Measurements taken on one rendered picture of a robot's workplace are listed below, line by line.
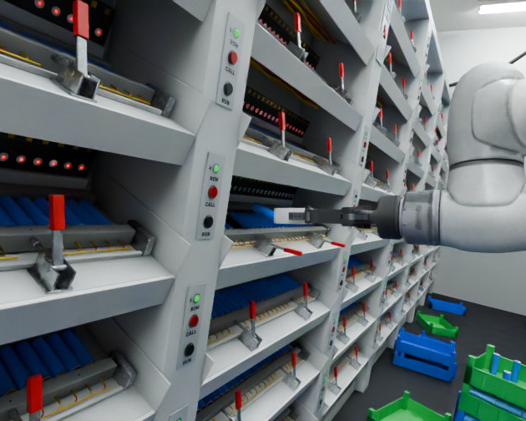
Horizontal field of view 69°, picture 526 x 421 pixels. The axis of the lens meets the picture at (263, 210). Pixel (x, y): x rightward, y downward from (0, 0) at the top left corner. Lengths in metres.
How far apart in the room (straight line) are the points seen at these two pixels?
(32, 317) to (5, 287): 0.04
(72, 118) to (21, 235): 0.13
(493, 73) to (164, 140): 0.49
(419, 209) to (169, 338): 0.42
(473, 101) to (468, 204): 0.15
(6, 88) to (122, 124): 0.12
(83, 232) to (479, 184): 0.54
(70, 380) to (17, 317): 0.17
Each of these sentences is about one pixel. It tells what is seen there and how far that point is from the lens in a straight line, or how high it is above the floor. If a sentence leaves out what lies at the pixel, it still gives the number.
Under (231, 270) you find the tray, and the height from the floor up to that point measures 0.72.
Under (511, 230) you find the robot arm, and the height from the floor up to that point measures 0.86.
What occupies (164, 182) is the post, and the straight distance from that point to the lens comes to 0.55.
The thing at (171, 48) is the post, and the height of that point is 1.04.
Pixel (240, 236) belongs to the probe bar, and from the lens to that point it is 0.72.
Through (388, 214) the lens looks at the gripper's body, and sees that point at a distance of 0.65.
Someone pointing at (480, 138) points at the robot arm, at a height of 0.99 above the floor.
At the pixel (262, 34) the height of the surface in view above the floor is 1.10.
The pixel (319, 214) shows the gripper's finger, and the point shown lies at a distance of 0.67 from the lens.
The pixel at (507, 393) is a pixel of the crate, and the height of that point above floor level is 0.42.
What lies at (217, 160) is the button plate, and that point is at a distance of 0.55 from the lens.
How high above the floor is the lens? 0.87
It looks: 3 degrees down
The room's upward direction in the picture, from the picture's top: 9 degrees clockwise
